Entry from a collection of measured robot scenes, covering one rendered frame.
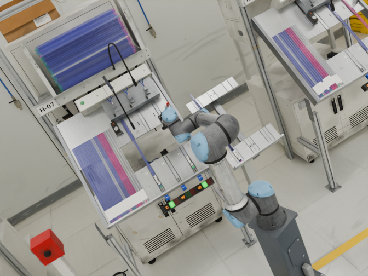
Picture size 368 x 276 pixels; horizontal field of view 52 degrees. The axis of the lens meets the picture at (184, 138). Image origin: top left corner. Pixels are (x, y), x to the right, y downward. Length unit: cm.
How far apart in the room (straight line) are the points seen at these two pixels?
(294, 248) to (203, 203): 87
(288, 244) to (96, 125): 129
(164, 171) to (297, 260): 87
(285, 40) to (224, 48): 172
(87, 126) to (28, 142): 173
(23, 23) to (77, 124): 69
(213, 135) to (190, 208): 121
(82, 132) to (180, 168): 64
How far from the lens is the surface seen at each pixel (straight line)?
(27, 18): 259
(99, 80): 235
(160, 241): 277
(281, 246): 199
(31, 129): 399
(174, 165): 221
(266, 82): 281
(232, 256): 266
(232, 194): 172
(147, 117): 231
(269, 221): 192
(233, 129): 159
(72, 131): 239
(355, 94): 309
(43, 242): 236
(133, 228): 264
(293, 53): 255
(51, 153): 409
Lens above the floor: 197
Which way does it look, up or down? 29 degrees down
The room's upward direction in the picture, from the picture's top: 26 degrees counter-clockwise
